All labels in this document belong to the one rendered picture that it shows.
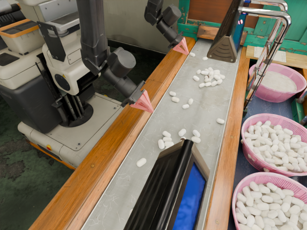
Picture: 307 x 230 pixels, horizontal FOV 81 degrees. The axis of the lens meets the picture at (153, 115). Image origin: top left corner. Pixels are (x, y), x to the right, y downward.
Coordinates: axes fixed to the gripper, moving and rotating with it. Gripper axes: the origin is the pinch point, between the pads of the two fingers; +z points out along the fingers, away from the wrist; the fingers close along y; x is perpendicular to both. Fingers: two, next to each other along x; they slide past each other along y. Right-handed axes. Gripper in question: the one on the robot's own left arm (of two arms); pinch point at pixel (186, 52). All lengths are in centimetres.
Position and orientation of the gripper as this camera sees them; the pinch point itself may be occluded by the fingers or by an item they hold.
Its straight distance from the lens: 98.1
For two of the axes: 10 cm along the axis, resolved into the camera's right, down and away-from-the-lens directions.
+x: -5.8, 3.4, 7.4
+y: 4.1, -6.7, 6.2
